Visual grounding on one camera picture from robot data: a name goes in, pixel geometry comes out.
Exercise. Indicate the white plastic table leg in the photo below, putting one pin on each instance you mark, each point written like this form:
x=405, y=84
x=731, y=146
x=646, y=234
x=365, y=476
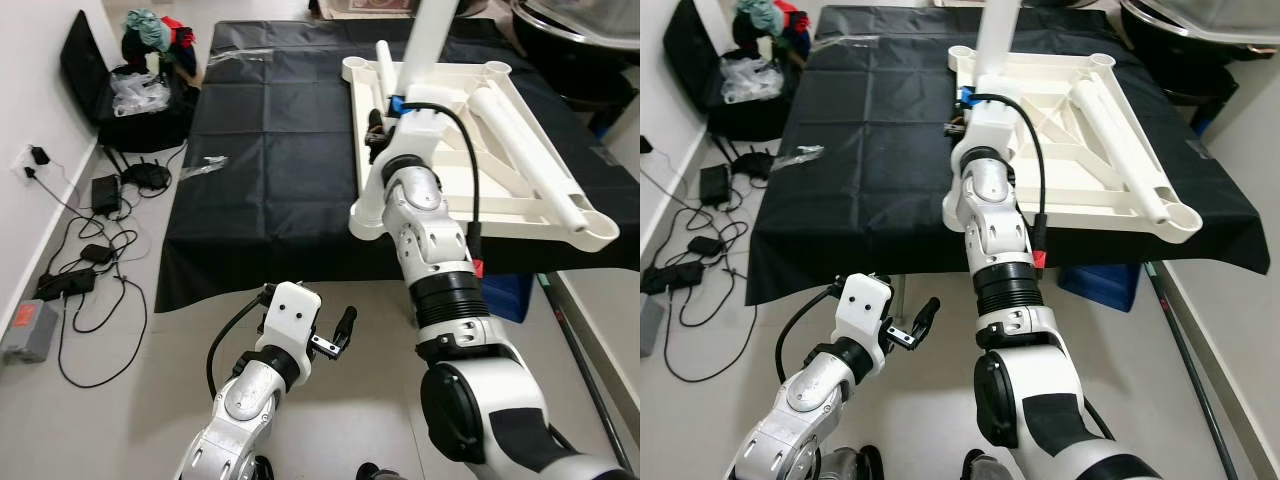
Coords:
x=1120, y=150
x=385, y=75
x=530, y=155
x=998, y=35
x=430, y=40

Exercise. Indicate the white plastic table top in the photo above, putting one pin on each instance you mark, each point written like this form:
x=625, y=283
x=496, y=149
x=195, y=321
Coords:
x=510, y=200
x=1090, y=195

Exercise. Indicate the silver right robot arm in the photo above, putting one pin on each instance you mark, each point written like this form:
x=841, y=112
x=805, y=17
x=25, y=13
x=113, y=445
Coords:
x=430, y=230
x=1000, y=220

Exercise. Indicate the black tablecloth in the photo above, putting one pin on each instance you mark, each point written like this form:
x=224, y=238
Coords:
x=870, y=150
x=270, y=150

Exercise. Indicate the clear plastic film strip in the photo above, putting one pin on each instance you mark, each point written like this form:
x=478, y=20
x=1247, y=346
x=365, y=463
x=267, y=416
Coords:
x=850, y=44
x=245, y=55

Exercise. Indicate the robot left leg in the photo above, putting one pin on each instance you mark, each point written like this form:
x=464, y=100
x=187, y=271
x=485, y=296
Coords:
x=850, y=468

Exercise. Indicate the robot leg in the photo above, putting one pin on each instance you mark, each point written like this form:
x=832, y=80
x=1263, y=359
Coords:
x=850, y=468
x=380, y=473
x=985, y=470

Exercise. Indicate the robot right leg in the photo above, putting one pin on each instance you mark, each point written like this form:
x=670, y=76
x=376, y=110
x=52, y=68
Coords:
x=985, y=470
x=380, y=473

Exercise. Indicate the clear plastic wrapper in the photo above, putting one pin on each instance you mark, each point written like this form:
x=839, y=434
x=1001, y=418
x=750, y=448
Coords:
x=207, y=166
x=800, y=157

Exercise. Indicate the blue box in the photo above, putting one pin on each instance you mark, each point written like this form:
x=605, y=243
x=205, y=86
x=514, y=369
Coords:
x=1100, y=288
x=508, y=298

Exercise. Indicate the red garment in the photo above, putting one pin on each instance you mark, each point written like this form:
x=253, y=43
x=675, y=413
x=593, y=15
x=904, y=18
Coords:
x=180, y=30
x=792, y=18

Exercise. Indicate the large black round basin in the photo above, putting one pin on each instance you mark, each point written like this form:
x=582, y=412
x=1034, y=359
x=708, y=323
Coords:
x=1170, y=70
x=570, y=70

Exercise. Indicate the crumpled clear plastic bag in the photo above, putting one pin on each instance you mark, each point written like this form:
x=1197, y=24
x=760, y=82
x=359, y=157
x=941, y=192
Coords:
x=140, y=92
x=752, y=80

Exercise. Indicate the small black power adapter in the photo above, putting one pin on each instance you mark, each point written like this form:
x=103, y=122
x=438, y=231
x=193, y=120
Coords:
x=96, y=253
x=705, y=246

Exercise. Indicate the teal cloth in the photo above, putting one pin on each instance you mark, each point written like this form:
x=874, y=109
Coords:
x=760, y=18
x=147, y=28

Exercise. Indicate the black rod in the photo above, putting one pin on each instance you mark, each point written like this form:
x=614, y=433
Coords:
x=570, y=330
x=1185, y=340

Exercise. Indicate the black power strip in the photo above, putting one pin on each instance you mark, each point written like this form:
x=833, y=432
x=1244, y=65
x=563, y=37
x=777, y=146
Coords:
x=675, y=277
x=66, y=284

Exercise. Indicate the clear tape piece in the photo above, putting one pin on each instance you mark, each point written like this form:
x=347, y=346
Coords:
x=610, y=156
x=1198, y=150

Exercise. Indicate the black router with antennas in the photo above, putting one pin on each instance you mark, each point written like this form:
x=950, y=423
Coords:
x=148, y=178

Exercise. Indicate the large black power adapter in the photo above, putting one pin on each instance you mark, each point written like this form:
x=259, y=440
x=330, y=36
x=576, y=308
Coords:
x=106, y=195
x=716, y=185

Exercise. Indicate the clear plastic storage box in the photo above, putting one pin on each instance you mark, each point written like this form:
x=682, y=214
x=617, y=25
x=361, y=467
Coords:
x=590, y=15
x=1220, y=15

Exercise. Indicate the grey box with red label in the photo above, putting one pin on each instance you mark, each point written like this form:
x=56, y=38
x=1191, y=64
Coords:
x=650, y=322
x=30, y=330

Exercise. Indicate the black fabric bag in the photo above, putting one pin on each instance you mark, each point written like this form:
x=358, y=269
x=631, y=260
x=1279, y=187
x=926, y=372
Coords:
x=685, y=55
x=80, y=70

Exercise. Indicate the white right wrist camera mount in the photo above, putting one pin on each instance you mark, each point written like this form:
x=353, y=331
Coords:
x=420, y=135
x=995, y=125

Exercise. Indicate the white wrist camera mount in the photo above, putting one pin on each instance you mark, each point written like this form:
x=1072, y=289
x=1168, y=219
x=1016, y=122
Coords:
x=293, y=310
x=995, y=125
x=420, y=135
x=866, y=300

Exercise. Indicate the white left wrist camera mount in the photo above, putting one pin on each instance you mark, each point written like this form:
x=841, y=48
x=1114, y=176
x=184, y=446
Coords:
x=293, y=310
x=866, y=300

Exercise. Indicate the large black wall plug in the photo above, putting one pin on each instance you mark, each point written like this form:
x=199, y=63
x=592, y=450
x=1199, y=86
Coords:
x=646, y=145
x=41, y=155

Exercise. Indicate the white wall socket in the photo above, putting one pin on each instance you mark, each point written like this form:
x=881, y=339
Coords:
x=17, y=160

